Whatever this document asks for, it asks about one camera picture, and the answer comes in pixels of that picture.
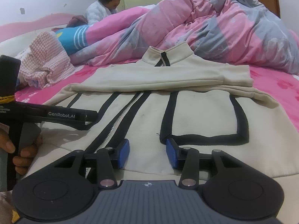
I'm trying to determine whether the pink grey floral duvet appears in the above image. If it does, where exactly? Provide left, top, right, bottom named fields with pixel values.
left=70, top=0, right=299, bottom=75

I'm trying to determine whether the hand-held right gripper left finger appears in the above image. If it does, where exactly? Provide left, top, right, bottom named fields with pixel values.
left=54, top=138, right=130, bottom=189

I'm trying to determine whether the beige jacket with black trim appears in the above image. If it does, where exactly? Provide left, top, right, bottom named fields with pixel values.
left=22, top=41, right=292, bottom=185

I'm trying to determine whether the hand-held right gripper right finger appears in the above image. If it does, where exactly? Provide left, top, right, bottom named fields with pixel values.
left=166, top=138, right=246, bottom=188

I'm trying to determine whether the blue striped pillow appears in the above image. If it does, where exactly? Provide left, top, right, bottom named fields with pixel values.
left=53, top=23, right=94, bottom=56

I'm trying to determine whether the pink white headboard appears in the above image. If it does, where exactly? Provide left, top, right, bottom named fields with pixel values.
left=0, top=14, right=73, bottom=56

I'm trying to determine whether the pink white checked blanket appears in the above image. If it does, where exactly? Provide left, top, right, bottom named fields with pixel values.
left=15, top=31, right=75, bottom=90

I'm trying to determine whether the person's left hand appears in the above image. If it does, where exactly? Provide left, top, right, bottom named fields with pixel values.
left=0, top=130, right=43, bottom=174

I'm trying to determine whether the maroon cloth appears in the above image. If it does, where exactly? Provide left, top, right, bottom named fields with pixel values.
left=67, top=15, right=89, bottom=28

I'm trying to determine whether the pink floral bed sheet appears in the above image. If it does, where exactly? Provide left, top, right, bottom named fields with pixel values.
left=14, top=64, right=299, bottom=131

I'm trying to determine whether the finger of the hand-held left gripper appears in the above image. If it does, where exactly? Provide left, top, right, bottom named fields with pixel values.
left=41, top=111, right=98, bottom=131

